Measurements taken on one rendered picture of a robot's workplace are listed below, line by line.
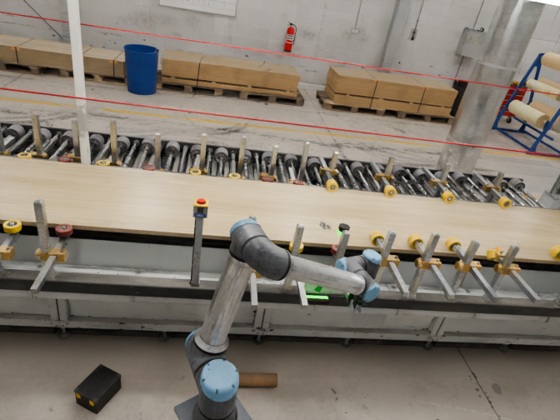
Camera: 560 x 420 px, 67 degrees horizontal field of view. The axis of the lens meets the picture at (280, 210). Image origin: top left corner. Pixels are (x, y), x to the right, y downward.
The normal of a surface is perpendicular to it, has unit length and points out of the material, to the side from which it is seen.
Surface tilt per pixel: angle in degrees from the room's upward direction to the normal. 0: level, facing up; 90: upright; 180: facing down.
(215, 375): 5
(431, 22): 90
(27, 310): 90
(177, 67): 90
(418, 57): 90
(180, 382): 0
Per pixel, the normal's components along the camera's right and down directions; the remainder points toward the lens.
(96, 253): 0.10, 0.52
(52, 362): 0.16, -0.85
